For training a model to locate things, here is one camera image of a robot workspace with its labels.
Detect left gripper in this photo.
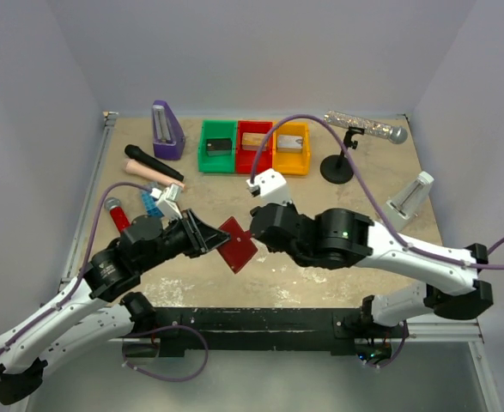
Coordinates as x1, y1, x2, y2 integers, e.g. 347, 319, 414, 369
139, 208, 233, 273

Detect red leather card holder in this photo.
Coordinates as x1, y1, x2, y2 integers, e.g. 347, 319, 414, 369
217, 216, 258, 274

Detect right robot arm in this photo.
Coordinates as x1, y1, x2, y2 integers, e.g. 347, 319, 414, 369
250, 203, 494, 336

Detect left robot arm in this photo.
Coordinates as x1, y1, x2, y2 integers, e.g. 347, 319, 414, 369
0, 209, 231, 405

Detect silver card stack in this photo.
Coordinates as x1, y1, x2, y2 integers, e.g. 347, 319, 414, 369
276, 135, 304, 153

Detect black card stack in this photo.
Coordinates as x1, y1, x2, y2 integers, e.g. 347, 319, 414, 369
205, 138, 233, 157

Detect gold card stack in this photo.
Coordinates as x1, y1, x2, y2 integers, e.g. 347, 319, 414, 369
240, 132, 264, 151

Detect blue toy brick block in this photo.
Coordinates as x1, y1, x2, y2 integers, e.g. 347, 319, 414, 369
140, 182, 163, 217

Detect red plastic bin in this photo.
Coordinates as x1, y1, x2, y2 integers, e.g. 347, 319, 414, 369
235, 120, 273, 175

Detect black microphone stand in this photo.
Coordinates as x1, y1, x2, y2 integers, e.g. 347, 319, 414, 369
319, 127, 365, 185

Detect yellow plastic bin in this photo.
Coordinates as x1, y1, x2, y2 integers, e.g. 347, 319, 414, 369
272, 122, 311, 176

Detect green plastic bin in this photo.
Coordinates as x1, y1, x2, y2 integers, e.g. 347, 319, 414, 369
197, 119, 238, 174

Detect red glitter microphone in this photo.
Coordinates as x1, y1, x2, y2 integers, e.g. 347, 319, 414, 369
103, 197, 131, 233

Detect pink microphone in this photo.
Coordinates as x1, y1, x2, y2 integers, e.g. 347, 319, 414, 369
124, 159, 185, 190

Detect purple metronome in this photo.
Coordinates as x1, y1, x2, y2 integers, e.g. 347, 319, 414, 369
151, 100, 185, 161

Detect black microphone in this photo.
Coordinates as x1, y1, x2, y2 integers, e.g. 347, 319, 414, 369
124, 144, 185, 182

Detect white metronome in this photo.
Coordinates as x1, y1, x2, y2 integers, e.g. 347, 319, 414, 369
382, 171, 434, 232

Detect silver glitter microphone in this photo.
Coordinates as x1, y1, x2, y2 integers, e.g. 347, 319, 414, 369
324, 111, 408, 144

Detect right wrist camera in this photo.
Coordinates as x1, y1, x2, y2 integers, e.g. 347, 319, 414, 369
246, 168, 293, 206

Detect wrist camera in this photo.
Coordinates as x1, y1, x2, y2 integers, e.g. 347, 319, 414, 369
150, 184, 182, 221
246, 168, 293, 206

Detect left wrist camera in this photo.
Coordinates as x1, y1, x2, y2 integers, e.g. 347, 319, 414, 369
150, 184, 182, 221

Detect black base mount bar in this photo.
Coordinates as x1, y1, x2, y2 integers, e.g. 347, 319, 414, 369
130, 307, 408, 357

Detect aluminium frame rail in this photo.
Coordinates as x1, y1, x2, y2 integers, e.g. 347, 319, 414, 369
58, 112, 119, 292

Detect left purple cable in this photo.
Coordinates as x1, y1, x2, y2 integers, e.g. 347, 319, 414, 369
0, 182, 211, 404

